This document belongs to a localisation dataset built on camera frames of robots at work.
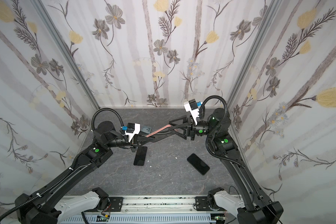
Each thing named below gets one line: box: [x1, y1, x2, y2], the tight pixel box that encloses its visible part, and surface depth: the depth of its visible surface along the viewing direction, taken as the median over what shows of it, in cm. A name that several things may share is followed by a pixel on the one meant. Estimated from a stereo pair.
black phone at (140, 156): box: [133, 146, 148, 166], surface depth 92 cm
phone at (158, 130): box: [145, 124, 172, 138], surface depth 56 cm
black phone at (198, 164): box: [186, 153, 210, 176], surface depth 90 cm
